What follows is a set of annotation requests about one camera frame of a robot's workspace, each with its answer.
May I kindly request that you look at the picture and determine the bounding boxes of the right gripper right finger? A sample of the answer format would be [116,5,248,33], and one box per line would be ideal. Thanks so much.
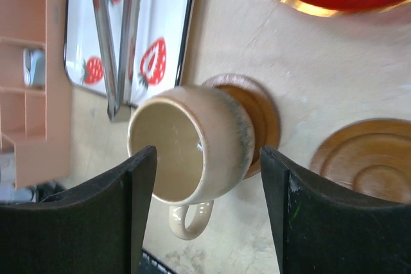
[260,146,410,273]

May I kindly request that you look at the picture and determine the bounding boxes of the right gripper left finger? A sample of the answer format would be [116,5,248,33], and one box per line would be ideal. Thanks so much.
[1,146,157,273]

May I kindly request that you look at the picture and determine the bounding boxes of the brown wooden coaster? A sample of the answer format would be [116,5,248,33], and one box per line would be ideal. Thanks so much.
[310,118,410,203]
[202,74,281,179]

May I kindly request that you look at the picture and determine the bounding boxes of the metal tongs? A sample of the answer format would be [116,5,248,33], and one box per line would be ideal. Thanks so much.
[85,0,144,123]

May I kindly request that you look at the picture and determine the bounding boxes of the beige ceramic mug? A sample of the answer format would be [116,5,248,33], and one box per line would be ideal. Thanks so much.
[127,86,256,240]

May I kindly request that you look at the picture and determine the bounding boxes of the pink desk organizer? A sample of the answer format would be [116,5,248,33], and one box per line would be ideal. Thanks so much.
[1,0,72,188]

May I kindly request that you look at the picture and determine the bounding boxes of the white strawberry tray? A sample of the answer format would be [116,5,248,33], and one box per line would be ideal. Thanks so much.
[64,0,194,107]

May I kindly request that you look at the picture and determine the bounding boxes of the black base frame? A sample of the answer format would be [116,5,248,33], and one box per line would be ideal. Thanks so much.
[1,182,175,274]

